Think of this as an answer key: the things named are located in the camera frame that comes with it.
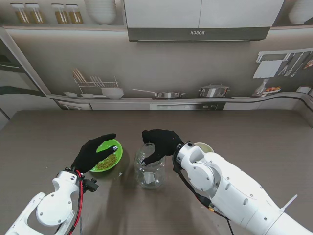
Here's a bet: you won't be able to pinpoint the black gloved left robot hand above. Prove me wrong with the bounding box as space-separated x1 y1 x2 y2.
70 133 119 174

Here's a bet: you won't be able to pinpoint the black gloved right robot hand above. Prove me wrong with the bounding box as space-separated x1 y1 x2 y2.
141 129 184 166

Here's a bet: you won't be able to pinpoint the mung beans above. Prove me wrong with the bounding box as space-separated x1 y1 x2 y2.
95 153 117 170

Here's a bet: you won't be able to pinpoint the green plastic bowl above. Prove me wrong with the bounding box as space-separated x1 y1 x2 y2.
88 139 124 173

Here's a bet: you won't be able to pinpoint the cream plastic funnel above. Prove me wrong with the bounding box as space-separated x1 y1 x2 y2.
194 142 215 154

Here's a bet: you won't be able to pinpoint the clear glass jar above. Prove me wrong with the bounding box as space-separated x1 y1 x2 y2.
134 144 166 189

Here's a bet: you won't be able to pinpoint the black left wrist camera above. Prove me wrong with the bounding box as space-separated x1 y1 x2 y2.
82 177 100 193

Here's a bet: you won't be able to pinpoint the red and black arm cable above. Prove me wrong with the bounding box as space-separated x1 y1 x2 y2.
55 168 86 235

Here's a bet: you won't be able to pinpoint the white cable tie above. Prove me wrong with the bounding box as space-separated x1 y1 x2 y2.
278 194 298 216

